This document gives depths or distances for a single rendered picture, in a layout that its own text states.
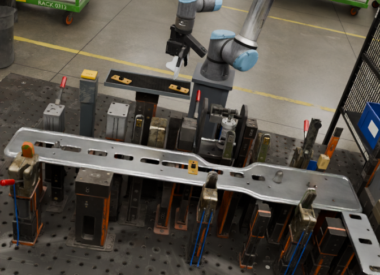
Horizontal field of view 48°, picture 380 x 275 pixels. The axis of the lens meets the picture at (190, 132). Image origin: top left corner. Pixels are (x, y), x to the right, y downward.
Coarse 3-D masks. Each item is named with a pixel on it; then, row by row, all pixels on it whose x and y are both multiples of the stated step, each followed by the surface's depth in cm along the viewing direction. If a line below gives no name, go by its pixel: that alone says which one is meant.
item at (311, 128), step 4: (312, 120) 173; (316, 120) 174; (320, 120) 173; (312, 124) 173; (316, 124) 171; (320, 124) 170; (308, 128) 176; (312, 128) 175; (316, 128) 172; (308, 132) 176; (312, 132) 176; (316, 132) 175; (308, 136) 176; (312, 136) 177; (316, 136) 176; (308, 140) 178; (312, 140) 178; (304, 144) 178; (308, 144) 178; (312, 144) 177; (304, 148) 178; (312, 148) 178; (304, 152) 179; (308, 156) 180
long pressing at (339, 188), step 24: (72, 144) 168; (96, 144) 170; (120, 144) 173; (96, 168) 159; (120, 168) 161; (144, 168) 163; (168, 168) 166; (216, 168) 171; (240, 168) 173; (264, 168) 176; (288, 168) 179; (240, 192) 163; (264, 192) 163; (288, 192) 166; (336, 192) 171
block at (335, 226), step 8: (328, 224) 158; (336, 224) 158; (320, 232) 162; (328, 232) 156; (336, 232) 155; (344, 232) 156; (320, 240) 161; (328, 240) 155; (336, 240) 155; (320, 248) 160; (328, 248) 158; (336, 248) 157; (312, 256) 167; (320, 256) 161; (328, 256) 161; (304, 264) 174; (312, 264) 165; (320, 264) 164; (328, 264) 164; (304, 272) 171; (312, 272) 166; (320, 272) 166
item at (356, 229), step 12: (348, 216) 160; (360, 216) 161; (348, 228) 155; (360, 228) 156; (372, 228) 157; (372, 240) 151; (360, 252) 146; (372, 252) 146; (360, 264) 141; (372, 264) 142
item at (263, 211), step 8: (256, 208) 160; (264, 208) 157; (256, 216) 157; (264, 216) 154; (256, 224) 157; (264, 224) 156; (256, 232) 158; (264, 232) 158; (248, 240) 165; (256, 240) 162; (248, 248) 165; (256, 248) 165; (240, 256) 173; (248, 256) 167; (240, 264) 169; (248, 264) 169
